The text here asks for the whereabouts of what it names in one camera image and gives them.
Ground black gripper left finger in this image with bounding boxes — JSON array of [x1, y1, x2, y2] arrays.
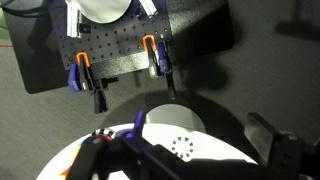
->
[[132, 110, 148, 138]]

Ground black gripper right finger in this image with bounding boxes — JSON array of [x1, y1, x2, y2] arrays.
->
[[244, 112, 284, 168]]

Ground black blue orange bar clamp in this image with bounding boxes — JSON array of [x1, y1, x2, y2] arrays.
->
[[67, 51, 120, 115], [142, 34, 177, 101]]

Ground black perforated mounting board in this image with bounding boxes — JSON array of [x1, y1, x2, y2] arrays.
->
[[48, 0, 174, 71]]

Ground orange stacking peg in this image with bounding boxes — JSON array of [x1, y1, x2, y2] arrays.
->
[[59, 165, 73, 178]]

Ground aluminium extrusion bar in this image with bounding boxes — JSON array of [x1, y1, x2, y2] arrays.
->
[[138, 0, 159, 18], [65, 0, 83, 38]]

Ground grey round stand disc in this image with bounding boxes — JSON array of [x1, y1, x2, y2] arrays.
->
[[71, 0, 133, 25]]

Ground large black floor plate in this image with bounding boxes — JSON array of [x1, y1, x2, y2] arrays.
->
[[1, 0, 236, 95]]

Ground white table pedestal base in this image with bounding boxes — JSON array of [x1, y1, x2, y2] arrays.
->
[[145, 103, 208, 134]]

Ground large black white base ring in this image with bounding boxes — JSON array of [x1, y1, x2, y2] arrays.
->
[[91, 127, 116, 142]]

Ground small black white striped ring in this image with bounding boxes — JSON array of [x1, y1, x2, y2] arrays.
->
[[171, 135, 195, 159]]

